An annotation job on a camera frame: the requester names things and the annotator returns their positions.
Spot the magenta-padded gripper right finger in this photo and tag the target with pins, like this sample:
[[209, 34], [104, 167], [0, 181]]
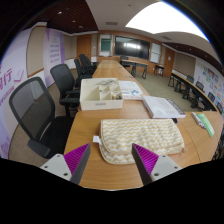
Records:
[[144, 157]]

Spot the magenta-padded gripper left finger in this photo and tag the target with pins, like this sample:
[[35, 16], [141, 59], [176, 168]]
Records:
[[78, 157]]

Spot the yellow white zigzag towel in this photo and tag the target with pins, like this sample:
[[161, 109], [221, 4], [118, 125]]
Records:
[[140, 136]]

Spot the black mesh office chair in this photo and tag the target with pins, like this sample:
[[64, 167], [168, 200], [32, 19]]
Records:
[[50, 133], [63, 80]]

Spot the white book with dark stripe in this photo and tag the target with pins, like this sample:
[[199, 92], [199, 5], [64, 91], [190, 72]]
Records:
[[161, 107]]

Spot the white compartment organizer box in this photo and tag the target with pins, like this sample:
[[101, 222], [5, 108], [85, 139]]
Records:
[[100, 100]]

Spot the small white blue box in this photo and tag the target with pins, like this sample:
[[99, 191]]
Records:
[[133, 95]]

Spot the green leaflet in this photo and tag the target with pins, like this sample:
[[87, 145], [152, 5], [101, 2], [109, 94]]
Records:
[[206, 124]]

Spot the white printed paper sheet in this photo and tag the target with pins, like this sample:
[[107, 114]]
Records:
[[128, 86]]

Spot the long side table row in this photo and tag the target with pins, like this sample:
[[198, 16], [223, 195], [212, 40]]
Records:
[[190, 88]]

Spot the group of side chairs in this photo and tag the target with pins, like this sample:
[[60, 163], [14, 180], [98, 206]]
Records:
[[200, 86]]

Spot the small dark side desk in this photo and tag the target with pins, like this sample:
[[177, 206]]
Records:
[[159, 67]]

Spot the group of black office chairs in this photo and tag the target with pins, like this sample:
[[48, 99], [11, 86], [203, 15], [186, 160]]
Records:
[[85, 65]]

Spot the dark-legged front desk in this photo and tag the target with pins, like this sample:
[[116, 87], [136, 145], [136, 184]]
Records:
[[133, 63]]

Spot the brown wooden door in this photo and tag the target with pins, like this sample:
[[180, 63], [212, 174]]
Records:
[[84, 46], [169, 61]]

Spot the bright ceiling light panel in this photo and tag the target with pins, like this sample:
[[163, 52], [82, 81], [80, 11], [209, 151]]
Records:
[[160, 18]]

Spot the white wall whiteboard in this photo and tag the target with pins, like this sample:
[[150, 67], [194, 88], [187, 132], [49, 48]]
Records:
[[155, 52]]

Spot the large black wall screen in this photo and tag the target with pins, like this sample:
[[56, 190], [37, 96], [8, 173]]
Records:
[[131, 47]]

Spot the green wall whiteboard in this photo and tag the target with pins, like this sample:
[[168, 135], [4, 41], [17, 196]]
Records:
[[105, 44]]

